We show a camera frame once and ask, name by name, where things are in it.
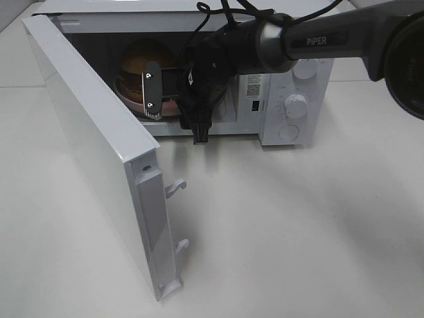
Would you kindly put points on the round white door button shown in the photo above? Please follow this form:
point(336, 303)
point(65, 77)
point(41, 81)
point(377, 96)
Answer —
point(289, 133)

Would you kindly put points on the white microwave door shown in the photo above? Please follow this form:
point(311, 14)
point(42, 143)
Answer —
point(116, 153)

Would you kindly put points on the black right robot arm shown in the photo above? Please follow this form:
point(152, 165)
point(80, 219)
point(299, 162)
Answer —
point(388, 37)

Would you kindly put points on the white microwave knob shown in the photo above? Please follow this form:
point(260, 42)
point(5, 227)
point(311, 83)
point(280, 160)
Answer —
point(296, 106)
point(305, 69)

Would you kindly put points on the pink round plate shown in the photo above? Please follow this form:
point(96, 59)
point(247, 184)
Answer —
point(169, 108)

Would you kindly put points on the burger with sesame-free bun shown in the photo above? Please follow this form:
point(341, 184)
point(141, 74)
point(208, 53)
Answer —
point(134, 60)

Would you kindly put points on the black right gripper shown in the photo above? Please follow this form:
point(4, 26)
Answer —
point(200, 78)

